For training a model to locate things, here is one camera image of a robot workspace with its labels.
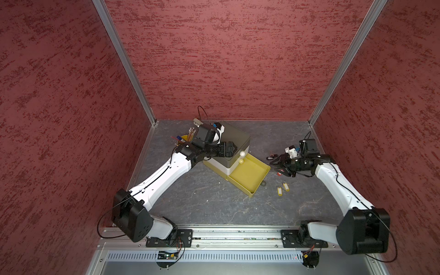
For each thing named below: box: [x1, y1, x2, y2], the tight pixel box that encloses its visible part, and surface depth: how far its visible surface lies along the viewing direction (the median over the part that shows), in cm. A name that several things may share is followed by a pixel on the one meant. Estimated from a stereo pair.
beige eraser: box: [193, 118, 204, 128], surface depth 120 cm
